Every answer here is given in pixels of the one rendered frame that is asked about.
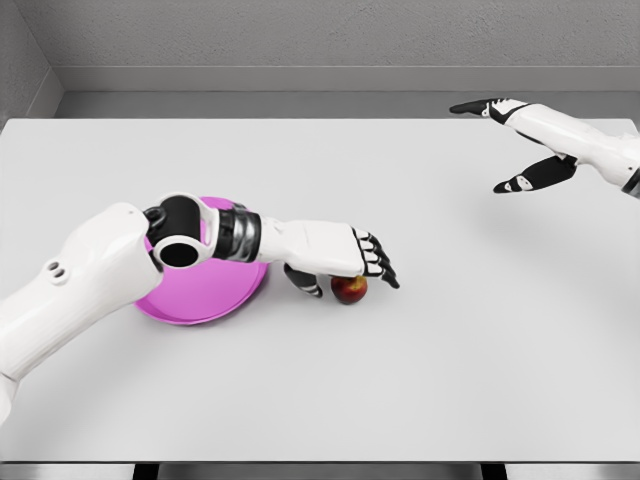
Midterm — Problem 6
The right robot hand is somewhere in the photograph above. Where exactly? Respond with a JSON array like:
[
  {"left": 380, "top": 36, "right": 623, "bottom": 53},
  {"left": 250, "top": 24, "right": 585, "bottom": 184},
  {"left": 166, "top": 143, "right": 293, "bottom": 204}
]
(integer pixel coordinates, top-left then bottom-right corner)
[{"left": 448, "top": 98, "right": 596, "bottom": 195}]

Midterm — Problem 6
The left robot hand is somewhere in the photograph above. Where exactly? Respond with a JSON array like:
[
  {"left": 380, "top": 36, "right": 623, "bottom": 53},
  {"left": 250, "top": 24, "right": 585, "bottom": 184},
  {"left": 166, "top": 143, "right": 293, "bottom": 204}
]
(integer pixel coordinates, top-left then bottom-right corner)
[{"left": 283, "top": 221, "right": 401, "bottom": 299}]

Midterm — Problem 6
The red apple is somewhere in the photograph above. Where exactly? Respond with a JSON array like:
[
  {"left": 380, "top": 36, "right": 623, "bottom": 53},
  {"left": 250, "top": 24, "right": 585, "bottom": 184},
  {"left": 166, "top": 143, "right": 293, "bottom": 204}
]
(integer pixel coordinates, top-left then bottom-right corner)
[{"left": 330, "top": 275, "right": 369, "bottom": 305}]

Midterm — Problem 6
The pink round plate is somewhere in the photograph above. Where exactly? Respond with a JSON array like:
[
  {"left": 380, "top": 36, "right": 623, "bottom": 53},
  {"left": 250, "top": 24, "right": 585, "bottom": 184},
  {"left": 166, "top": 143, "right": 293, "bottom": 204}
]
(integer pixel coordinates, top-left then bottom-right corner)
[{"left": 133, "top": 195, "right": 271, "bottom": 327}]

